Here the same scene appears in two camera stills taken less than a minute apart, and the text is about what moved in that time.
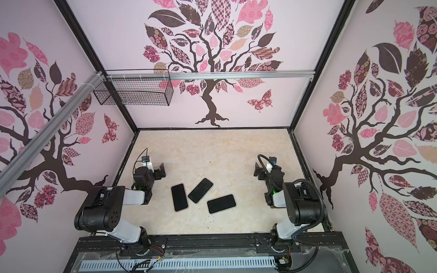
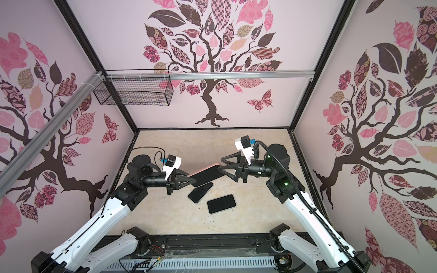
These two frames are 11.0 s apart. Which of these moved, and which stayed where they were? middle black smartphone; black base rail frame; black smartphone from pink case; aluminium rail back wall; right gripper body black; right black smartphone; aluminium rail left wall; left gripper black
Moved: black smartphone from pink case; left gripper black; right gripper body black
Stayed: black base rail frame; right black smartphone; aluminium rail left wall; aluminium rail back wall; middle black smartphone
